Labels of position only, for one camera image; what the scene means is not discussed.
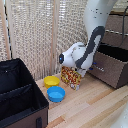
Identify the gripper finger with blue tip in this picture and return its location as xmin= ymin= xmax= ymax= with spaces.
xmin=88 ymin=66 xmax=94 ymax=72
xmin=92 ymin=61 xmax=98 ymax=67

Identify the brown drawer with short handle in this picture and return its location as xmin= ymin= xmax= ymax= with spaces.
xmin=87 ymin=43 xmax=128 ymax=90

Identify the dark wooden drawer cabinet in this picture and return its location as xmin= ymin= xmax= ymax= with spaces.
xmin=99 ymin=9 xmax=128 ymax=90

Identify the colourful patterned snack box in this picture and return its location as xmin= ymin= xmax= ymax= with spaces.
xmin=60 ymin=65 xmax=83 ymax=91

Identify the yellow bowl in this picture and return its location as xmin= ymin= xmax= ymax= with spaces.
xmin=43 ymin=75 xmax=61 ymax=90

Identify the blue bowl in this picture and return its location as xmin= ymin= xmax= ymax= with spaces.
xmin=46 ymin=85 xmax=67 ymax=103

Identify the beige woven curtain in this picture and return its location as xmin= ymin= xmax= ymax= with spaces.
xmin=0 ymin=0 xmax=98 ymax=82

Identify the black fabric storage bin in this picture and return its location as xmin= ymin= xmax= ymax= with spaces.
xmin=0 ymin=58 xmax=50 ymax=128

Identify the brown drawer with long handle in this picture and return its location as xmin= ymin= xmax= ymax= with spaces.
xmin=101 ymin=14 xmax=128 ymax=52

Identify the narrow light wooden post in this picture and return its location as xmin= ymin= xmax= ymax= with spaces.
xmin=49 ymin=0 xmax=62 ymax=78

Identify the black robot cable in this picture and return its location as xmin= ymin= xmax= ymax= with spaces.
xmin=121 ymin=4 xmax=128 ymax=39

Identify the wide light wooden post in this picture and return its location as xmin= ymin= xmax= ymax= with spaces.
xmin=0 ymin=0 xmax=11 ymax=63

